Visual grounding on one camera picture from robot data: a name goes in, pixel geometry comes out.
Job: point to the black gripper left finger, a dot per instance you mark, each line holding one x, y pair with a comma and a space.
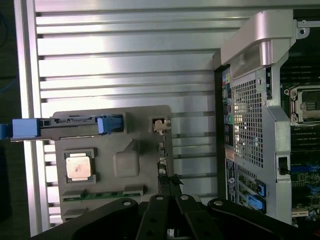
155, 217

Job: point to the green motherboard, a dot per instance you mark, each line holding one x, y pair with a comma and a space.
305, 175

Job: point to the grey plastic parts rack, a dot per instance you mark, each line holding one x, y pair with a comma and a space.
112, 140

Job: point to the silver CPU chip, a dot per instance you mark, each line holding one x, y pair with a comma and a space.
78, 167

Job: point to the open PC case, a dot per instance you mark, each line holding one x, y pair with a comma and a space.
250, 112

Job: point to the green RAM stick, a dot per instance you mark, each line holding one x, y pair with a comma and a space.
102, 194

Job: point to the hard disk in blue caddy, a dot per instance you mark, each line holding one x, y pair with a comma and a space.
62, 125

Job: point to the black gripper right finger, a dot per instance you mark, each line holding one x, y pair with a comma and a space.
200, 220

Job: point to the CPU socket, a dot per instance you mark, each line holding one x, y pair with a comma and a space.
305, 105

